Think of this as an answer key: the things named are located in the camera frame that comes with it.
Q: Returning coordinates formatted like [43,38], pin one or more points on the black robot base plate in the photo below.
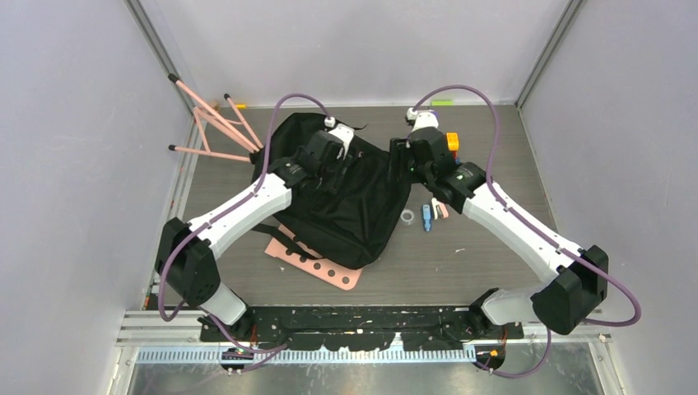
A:
[367,328]

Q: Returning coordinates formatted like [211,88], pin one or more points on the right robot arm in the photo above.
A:
[572,283]

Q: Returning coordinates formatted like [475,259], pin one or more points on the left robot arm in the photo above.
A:
[188,252]

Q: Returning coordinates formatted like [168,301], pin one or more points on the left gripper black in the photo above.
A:
[339,164]

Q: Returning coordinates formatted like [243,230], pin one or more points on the pink white stapler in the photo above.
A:
[439,209]

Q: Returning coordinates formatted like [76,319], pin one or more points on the colourful toy block car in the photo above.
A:
[453,145]

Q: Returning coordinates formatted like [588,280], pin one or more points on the blue marker pen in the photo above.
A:
[428,217]

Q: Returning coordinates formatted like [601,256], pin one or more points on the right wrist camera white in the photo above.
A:
[419,119]

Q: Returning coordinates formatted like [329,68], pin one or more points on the pink metal stool frame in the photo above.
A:
[204,114]

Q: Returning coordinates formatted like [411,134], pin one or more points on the black student backpack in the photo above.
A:
[353,226]

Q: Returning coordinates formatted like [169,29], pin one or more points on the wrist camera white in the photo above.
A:
[340,130]
[419,119]

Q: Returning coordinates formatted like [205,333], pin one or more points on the pink perforated board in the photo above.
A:
[286,247]

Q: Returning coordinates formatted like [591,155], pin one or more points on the clear tape roll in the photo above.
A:
[407,217]

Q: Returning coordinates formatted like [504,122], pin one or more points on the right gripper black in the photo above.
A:
[398,152]

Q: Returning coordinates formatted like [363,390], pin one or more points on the green tape marker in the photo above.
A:
[440,103]

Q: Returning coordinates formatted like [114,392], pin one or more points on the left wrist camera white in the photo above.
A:
[340,130]

